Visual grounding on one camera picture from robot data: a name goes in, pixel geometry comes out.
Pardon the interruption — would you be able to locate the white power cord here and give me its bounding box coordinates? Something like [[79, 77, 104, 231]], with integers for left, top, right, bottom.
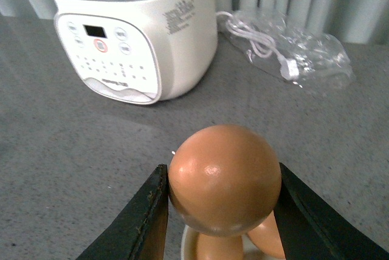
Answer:
[[215, 10, 300, 81]]

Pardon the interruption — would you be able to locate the white soy milk maker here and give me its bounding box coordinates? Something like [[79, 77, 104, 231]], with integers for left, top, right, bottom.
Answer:
[[54, 0, 218, 105]]

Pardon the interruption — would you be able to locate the brown egg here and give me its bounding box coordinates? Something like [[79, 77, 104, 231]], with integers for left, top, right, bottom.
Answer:
[[195, 233, 244, 260], [247, 211, 286, 259], [168, 125, 281, 236]]

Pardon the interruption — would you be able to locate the white bowl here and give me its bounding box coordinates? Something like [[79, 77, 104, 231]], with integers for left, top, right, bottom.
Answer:
[[181, 225, 264, 259]]

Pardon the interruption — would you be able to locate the brown egg in bowl back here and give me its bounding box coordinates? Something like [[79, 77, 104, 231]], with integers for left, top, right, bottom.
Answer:
[[247, 211, 286, 259]]

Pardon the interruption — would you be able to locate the clear plastic bag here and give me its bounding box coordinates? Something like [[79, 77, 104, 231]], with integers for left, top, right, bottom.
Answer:
[[217, 9, 354, 91]]

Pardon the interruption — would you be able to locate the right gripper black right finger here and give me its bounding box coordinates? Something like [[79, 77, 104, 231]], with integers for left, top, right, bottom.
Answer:
[[274, 163, 388, 259]]

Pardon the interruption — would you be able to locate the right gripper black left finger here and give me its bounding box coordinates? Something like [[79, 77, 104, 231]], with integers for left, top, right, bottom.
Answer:
[[77, 165, 169, 259]]

